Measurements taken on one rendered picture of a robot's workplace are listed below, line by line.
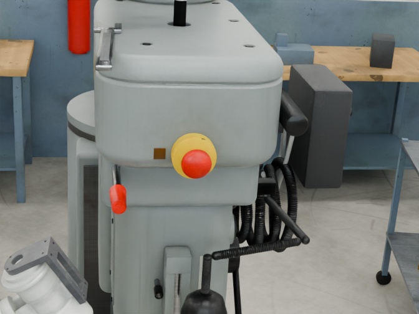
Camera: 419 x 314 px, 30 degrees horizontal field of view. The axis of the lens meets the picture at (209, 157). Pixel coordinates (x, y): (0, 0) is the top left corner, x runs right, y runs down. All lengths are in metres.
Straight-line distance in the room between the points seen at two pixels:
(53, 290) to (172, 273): 0.32
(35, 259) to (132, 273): 0.37
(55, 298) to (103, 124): 0.25
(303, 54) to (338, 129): 3.53
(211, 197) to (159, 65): 0.27
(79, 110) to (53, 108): 3.82
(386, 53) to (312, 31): 0.73
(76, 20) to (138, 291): 4.16
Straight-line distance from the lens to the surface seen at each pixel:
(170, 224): 1.25
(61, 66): 5.58
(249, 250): 1.19
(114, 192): 1.06
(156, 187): 1.18
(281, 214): 1.31
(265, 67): 1.05
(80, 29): 5.38
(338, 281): 4.35
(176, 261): 1.23
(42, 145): 5.77
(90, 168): 1.69
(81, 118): 1.80
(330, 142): 1.57
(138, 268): 1.28
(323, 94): 1.53
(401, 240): 4.20
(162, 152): 1.05
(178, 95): 1.03
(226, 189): 1.19
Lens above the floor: 2.14
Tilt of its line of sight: 21 degrees down
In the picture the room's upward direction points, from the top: 3 degrees clockwise
